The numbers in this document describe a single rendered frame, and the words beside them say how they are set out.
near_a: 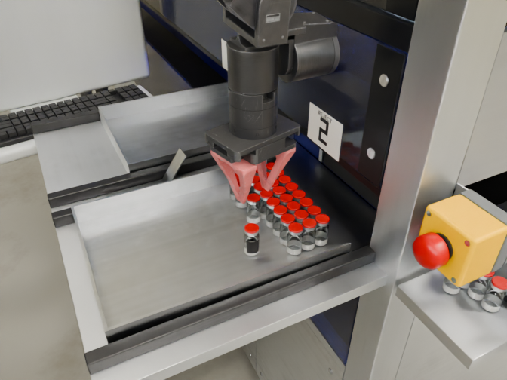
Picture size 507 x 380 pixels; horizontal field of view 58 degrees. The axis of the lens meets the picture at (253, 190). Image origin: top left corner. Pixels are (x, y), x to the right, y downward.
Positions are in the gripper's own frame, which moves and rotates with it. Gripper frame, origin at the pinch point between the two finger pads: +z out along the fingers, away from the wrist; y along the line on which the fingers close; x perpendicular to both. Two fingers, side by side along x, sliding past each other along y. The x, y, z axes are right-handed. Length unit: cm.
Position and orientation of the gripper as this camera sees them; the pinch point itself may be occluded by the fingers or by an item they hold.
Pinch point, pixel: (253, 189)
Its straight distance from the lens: 61.1
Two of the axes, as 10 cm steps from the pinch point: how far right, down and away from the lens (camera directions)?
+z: 0.0, 8.1, 5.8
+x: -6.5, -4.4, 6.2
